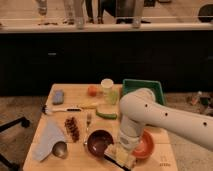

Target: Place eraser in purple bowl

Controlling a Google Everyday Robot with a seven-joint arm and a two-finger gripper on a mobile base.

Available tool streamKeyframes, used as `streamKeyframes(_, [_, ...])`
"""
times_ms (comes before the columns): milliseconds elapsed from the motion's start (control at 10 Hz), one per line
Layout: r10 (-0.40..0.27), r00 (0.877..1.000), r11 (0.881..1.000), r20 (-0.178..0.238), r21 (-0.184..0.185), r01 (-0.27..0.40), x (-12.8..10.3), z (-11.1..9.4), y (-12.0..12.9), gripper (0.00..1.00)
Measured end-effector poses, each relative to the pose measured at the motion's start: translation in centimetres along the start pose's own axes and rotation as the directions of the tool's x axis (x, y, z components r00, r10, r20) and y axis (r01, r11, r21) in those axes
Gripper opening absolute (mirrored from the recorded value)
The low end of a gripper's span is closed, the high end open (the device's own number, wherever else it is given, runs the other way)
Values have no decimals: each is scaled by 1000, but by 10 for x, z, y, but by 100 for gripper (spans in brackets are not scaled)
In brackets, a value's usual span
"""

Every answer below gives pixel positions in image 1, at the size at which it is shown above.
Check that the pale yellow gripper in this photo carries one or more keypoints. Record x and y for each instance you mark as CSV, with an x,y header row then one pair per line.
x,y
123,156

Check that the wooden block eraser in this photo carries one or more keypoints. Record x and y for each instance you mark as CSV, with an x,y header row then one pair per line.
x,y
111,152

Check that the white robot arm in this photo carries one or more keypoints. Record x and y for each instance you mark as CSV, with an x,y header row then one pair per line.
x,y
139,108

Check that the orange bowl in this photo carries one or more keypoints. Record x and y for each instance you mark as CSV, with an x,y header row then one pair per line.
x,y
145,147

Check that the purple bowl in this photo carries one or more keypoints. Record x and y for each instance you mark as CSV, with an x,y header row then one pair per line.
x,y
98,141

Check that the silver fork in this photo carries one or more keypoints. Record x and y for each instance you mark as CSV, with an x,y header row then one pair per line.
x,y
88,122

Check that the yellow banana toy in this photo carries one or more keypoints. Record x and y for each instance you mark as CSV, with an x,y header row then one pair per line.
x,y
89,106

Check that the clear cup with white lid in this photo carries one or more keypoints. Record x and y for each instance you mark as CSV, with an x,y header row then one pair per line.
x,y
110,95

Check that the green plastic tray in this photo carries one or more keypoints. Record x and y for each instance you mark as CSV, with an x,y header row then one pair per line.
x,y
130,85

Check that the orange tomato toy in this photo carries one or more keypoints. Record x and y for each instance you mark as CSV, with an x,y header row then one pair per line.
x,y
92,90

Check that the grey cloth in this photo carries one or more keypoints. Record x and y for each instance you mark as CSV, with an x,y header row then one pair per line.
x,y
49,137

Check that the blue sponge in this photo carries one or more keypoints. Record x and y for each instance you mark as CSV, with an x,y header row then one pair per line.
x,y
58,97

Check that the black office chair base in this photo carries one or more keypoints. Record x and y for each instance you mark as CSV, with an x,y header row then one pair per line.
x,y
10,128

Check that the black cabinet counter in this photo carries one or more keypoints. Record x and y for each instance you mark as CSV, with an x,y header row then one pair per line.
x,y
30,63

